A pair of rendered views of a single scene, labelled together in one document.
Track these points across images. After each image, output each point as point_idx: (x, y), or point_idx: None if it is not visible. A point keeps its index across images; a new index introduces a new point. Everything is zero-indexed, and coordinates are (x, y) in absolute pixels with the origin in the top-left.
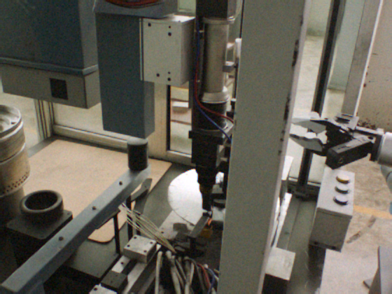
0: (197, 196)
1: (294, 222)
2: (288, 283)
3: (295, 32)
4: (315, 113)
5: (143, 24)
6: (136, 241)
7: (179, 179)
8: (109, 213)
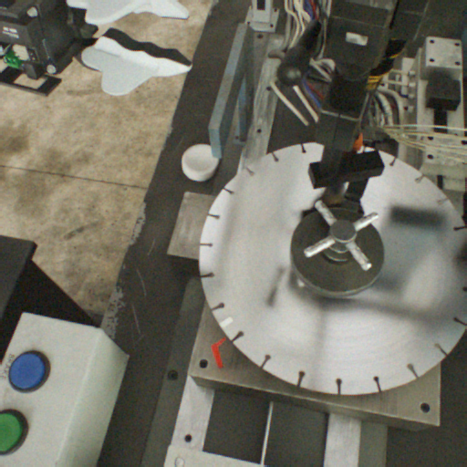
0: (392, 231)
1: (150, 424)
2: None
3: None
4: (95, 15)
5: None
6: (457, 153)
7: (464, 291)
8: None
